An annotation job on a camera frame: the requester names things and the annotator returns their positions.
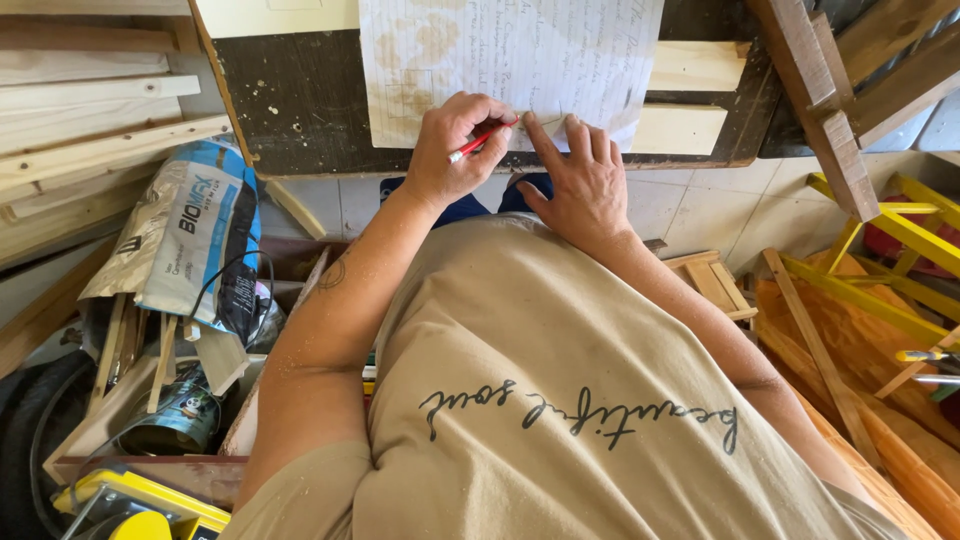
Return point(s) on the person's left hand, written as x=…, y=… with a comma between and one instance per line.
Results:
x=439, y=161

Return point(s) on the brown wooden frame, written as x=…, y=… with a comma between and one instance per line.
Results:
x=847, y=82

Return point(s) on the cream board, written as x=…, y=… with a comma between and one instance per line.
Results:
x=277, y=16

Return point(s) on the black rubber tyre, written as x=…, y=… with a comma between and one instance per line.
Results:
x=30, y=442

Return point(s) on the stack of pale wooden planks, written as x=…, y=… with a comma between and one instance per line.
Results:
x=82, y=127

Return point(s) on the blue trousers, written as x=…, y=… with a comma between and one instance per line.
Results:
x=465, y=201

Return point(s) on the curved wood offcut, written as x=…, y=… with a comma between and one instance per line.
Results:
x=294, y=208

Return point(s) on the long thin wooden slat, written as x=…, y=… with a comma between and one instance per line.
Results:
x=817, y=352

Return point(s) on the lined handwritten paper sheet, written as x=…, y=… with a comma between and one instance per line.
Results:
x=510, y=52

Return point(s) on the wooden crate of wood scraps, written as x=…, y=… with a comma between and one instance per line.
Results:
x=150, y=420

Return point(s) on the printed metal tin can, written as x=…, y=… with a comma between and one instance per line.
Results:
x=176, y=416

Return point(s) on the blue and grey cement bag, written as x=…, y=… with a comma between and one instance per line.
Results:
x=187, y=232

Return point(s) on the person's right hand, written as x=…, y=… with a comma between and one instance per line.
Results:
x=589, y=191

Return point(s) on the small slatted wooden panel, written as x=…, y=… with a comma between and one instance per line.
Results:
x=712, y=285

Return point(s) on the yellow power saw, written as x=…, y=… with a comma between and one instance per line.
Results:
x=131, y=510

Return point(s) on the beige printed t-shirt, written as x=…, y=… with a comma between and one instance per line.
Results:
x=555, y=390

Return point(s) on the red object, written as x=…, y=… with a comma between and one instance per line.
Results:
x=881, y=244

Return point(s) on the yellow wooden frame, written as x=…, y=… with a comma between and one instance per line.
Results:
x=892, y=255

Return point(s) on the orange wooden boards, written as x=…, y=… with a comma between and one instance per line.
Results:
x=877, y=390

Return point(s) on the red pencil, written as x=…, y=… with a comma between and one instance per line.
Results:
x=480, y=140

